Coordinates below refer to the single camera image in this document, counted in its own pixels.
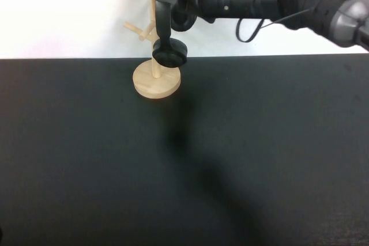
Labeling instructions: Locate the black over-ear headphones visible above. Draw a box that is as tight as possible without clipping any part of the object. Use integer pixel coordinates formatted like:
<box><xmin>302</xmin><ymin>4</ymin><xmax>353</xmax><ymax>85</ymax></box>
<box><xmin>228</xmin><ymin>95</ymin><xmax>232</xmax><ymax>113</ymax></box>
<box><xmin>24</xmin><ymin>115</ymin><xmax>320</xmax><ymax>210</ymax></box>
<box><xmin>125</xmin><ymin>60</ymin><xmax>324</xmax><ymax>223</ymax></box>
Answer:
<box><xmin>152</xmin><ymin>0</ymin><xmax>198</xmax><ymax>69</ymax></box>

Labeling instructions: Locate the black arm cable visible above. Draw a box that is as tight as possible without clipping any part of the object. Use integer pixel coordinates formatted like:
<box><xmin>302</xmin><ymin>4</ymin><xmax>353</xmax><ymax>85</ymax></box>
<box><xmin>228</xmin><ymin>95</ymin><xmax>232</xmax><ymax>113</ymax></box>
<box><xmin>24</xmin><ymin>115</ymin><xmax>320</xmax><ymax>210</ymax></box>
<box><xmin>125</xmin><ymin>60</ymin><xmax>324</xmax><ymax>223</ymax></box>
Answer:
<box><xmin>235</xmin><ymin>3</ymin><xmax>315</xmax><ymax>43</ymax></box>

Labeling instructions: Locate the wooden peg headphone stand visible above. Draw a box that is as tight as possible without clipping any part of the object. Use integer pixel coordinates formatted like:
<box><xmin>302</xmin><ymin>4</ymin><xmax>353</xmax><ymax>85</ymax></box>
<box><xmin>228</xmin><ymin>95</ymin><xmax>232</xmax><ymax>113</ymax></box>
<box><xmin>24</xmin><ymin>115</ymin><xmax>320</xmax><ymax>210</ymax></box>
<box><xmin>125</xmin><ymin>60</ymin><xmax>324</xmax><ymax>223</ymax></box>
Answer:
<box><xmin>114</xmin><ymin>0</ymin><xmax>182</xmax><ymax>100</ymax></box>

